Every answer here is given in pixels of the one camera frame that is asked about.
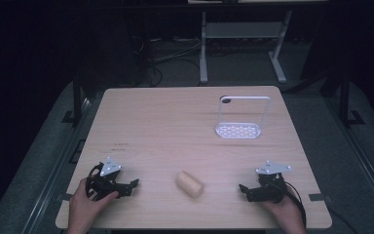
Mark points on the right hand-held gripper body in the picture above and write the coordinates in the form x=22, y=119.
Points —
x=269, y=187

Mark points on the person's right hand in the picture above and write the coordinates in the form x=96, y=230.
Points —
x=284, y=214

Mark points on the beige bread roll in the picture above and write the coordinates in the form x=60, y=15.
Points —
x=189, y=184

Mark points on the black metal stand post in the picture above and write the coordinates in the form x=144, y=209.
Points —
x=344, y=97
x=77, y=97

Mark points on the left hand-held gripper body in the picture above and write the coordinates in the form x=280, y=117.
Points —
x=105, y=185

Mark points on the white metal rack perforated base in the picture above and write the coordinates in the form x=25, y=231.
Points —
x=238, y=130

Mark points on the person's left hand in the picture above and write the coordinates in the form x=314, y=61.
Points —
x=84, y=208

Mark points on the white metal desk frame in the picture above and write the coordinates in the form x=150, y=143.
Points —
x=240, y=31

